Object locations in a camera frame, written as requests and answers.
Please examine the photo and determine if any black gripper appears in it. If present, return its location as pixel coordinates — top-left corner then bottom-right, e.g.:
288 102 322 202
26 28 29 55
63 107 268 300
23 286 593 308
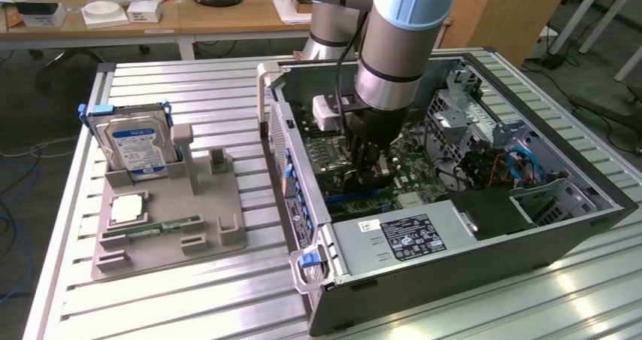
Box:
345 108 410 157

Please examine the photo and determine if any hard disk with blue caddy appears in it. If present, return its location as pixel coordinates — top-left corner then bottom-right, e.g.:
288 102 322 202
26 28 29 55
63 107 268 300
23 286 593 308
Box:
78 101 175 179

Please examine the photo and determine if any black power connector bundle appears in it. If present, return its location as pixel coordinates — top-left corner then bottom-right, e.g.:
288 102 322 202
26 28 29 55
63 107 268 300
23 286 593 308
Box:
457 150 500 190

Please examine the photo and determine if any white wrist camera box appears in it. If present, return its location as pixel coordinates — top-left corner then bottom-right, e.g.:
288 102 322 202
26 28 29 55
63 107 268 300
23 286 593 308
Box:
310 93 354 133

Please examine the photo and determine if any green Dell motherboard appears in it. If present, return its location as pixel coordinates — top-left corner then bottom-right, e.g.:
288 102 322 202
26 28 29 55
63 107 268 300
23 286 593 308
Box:
293 105 456 220

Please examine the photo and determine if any gray power supply with label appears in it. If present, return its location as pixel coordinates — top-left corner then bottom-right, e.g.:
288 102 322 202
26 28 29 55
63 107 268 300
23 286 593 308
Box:
329 199 486 279

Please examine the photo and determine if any white socket box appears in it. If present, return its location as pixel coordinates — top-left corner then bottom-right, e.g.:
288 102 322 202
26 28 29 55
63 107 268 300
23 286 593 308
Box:
528 26 560 61

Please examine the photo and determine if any green RAM stick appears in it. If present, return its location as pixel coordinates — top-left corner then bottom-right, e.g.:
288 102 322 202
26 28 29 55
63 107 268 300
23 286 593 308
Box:
103 214 201 239

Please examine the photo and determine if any black round cable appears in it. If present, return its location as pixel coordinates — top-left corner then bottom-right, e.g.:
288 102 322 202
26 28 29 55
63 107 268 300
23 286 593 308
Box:
434 156 470 190

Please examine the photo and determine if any perforated metal drive cage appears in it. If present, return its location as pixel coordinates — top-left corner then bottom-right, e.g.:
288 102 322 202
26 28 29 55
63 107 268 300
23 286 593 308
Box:
425 63 526 149

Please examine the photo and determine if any white booklet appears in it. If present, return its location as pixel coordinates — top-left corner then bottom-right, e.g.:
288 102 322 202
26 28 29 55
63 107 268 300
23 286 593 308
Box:
273 0 317 26

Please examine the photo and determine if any wooden desk white frame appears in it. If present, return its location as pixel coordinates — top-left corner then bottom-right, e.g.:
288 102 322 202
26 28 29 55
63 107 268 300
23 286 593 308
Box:
0 0 197 61
178 0 316 55

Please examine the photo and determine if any black and gray PC case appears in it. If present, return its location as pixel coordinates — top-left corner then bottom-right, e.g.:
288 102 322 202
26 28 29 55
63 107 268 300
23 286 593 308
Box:
256 52 640 337

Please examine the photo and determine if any blue floor cable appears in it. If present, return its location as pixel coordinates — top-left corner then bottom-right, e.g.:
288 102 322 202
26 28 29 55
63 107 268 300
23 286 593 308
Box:
0 155 43 305

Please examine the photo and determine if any white table frame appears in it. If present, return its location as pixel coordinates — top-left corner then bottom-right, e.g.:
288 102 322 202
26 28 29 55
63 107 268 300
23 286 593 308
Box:
549 0 642 82

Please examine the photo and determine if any gray metal disk bay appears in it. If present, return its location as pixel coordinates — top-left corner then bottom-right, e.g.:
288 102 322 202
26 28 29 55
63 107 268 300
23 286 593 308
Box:
508 172 604 229

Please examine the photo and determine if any silver chipset heat sink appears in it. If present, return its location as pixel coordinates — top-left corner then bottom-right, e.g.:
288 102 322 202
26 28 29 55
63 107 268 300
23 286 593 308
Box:
396 193 426 208

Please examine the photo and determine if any small white cardboard box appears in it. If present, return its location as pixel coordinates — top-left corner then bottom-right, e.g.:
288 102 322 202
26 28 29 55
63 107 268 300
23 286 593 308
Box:
125 0 165 24

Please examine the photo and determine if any blue expansion slot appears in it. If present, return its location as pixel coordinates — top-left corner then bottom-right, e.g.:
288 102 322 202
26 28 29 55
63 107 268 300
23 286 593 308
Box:
325 193 377 205

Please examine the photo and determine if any gray 3D-printed parts rack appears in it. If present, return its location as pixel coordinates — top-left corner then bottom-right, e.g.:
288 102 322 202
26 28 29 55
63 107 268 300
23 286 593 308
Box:
90 123 250 283

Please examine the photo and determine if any silver CPU chip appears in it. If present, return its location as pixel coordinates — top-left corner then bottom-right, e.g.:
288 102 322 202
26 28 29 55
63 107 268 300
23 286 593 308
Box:
110 196 145 226

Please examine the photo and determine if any black power adapter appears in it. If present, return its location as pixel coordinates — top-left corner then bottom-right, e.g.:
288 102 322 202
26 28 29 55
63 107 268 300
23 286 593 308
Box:
544 53 569 71

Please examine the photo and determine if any white floor cable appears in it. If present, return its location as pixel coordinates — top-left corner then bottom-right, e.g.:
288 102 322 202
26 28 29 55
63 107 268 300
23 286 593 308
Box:
0 136 77 159

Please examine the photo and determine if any metal CPU socket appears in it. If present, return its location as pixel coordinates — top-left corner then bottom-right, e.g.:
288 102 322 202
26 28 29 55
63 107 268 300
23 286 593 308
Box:
321 136 368 170

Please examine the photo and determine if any white box with black top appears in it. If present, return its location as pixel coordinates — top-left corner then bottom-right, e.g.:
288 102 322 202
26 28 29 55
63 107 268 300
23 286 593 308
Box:
14 2 69 28

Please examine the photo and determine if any blue SATA wire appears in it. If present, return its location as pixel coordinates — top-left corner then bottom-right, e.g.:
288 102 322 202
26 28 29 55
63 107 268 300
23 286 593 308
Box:
504 147 548 186

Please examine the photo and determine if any wooden cabinet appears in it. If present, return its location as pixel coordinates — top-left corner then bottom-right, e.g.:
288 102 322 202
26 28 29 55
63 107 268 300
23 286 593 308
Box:
441 0 577 61

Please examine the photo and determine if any white box with round rim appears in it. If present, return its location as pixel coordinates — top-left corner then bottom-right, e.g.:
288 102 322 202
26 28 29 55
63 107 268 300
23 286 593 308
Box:
79 0 131 30

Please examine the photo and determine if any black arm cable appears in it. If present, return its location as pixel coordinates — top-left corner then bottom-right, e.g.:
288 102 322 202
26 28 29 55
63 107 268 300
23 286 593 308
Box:
334 0 374 140

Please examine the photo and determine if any black wheeled chair base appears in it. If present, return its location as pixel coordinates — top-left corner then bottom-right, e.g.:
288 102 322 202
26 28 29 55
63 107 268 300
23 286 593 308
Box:
30 44 151 89

